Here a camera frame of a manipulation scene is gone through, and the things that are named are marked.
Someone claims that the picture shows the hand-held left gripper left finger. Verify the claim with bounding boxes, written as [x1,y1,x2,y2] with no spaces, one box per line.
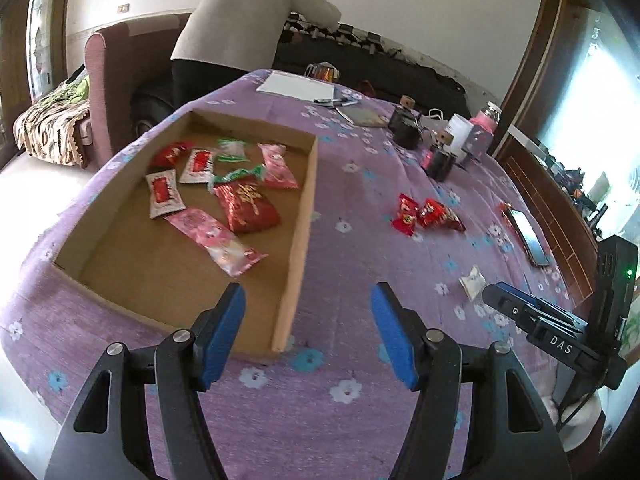
[44,282,247,480]

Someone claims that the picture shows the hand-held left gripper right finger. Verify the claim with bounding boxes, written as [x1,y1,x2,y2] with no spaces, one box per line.
[370,281,568,480]

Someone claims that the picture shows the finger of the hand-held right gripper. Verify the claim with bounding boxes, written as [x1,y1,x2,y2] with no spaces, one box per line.
[497,281,588,323]
[481,284,543,336]

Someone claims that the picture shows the cream snack packet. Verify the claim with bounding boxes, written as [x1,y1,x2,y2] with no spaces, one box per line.
[459,266,487,302]

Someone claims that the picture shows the cardboard box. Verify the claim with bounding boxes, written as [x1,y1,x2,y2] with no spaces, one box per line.
[52,107,321,361]

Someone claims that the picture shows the long pink snack packet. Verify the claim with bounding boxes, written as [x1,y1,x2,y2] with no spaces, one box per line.
[166,208,269,277]

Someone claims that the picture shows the small bright red snack packet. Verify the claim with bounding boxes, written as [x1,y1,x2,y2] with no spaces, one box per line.
[417,199,466,233]
[391,192,421,236]

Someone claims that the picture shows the large dark red snack packet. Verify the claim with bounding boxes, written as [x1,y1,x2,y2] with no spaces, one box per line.
[214,180,281,235]

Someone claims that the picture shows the white and red snack packet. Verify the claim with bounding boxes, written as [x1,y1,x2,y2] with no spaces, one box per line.
[145,169,187,220]
[178,147,218,184]

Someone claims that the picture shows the green and white snack packet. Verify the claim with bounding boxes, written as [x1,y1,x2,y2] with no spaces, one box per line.
[207,164,268,193]
[216,137,249,163]

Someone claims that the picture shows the black smartphone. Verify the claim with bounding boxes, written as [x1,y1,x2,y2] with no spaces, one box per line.
[507,208,551,267]

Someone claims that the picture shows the purple floral tablecloth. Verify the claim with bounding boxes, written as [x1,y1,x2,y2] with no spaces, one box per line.
[0,67,608,480]

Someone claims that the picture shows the wooden window ledge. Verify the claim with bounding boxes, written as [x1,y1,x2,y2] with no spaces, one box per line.
[492,125,608,306]

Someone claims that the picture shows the black corked ink bottle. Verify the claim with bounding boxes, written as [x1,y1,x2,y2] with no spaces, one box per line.
[421,130,458,182]
[387,95,426,151]

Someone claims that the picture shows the white cup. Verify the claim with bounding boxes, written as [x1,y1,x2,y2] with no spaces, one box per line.
[446,114,473,153]

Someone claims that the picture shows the pink knit-sleeved thermos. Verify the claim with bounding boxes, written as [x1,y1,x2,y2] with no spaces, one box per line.
[470,101,502,133]

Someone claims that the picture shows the brown notebook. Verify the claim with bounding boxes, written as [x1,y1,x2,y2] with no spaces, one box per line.
[336,105,391,128]

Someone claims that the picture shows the long black bag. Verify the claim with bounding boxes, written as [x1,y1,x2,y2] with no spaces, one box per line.
[272,30,473,121]

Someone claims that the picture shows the white paper sheets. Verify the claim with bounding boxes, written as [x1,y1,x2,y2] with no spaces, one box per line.
[256,71,335,101]

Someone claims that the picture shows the patterned brown blanket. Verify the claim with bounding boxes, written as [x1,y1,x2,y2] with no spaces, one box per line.
[12,77,93,167]

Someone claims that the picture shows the mauve armchair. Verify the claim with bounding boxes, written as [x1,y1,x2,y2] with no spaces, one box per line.
[84,12,201,168]

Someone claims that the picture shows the wooden door with glass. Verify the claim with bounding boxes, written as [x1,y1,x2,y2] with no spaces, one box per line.
[0,0,76,171]

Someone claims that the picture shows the black cable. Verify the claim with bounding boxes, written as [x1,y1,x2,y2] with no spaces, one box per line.
[555,390,601,433]

